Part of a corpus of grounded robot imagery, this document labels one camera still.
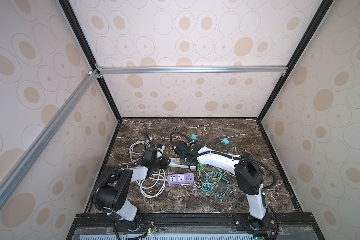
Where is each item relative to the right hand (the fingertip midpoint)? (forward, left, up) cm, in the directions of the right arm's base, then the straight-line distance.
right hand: (185, 161), depth 91 cm
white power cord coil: (-13, +18, -4) cm, 23 cm away
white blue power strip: (-1, +8, -2) cm, 9 cm away
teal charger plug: (+21, -6, -3) cm, 22 cm away
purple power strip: (-11, +3, -2) cm, 11 cm away
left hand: (+2, +8, 0) cm, 8 cm away
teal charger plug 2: (+16, -28, -3) cm, 33 cm away
